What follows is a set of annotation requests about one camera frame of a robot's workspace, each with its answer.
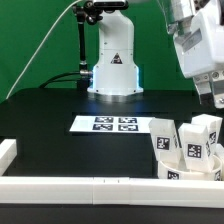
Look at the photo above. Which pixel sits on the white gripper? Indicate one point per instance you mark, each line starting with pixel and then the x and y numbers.
pixel 201 52

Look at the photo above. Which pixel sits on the white round stool seat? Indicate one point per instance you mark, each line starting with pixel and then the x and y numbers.
pixel 180 172

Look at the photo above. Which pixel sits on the white paper with tags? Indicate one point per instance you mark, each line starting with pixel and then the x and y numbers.
pixel 110 124

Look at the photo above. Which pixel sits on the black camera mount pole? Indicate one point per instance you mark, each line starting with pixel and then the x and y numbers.
pixel 85 74

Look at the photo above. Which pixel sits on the black camera on pole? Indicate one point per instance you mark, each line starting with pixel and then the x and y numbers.
pixel 107 4

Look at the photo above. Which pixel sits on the white U-shaped fence frame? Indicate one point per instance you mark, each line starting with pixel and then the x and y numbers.
pixel 105 191

